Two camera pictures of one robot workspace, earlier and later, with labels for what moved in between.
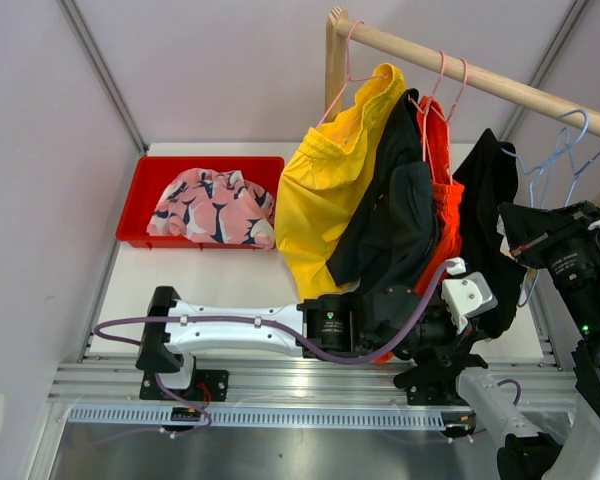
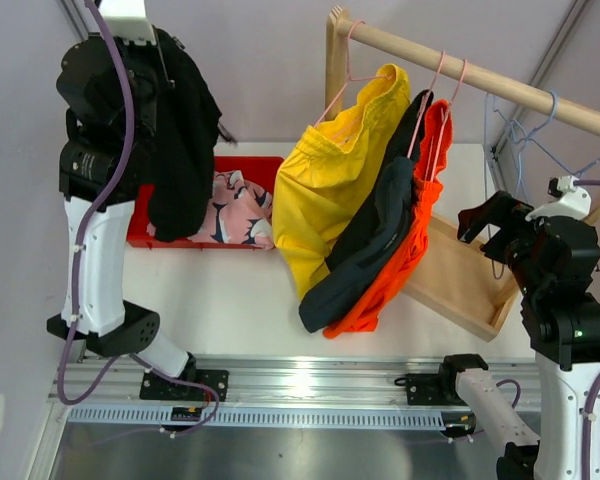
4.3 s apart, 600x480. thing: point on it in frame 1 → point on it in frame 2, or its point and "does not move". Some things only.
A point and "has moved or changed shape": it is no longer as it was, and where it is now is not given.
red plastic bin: (151, 175) does not move
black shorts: (490, 177) → (189, 123)
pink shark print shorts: (215, 205) does not move
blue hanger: (573, 179) → (487, 99)
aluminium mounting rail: (308, 380) does not move
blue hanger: (537, 171) → (523, 134)
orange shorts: (448, 195) → (434, 152)
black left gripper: (454, 341) → (149, 51)
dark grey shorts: (393, 235) has moved or changed shape
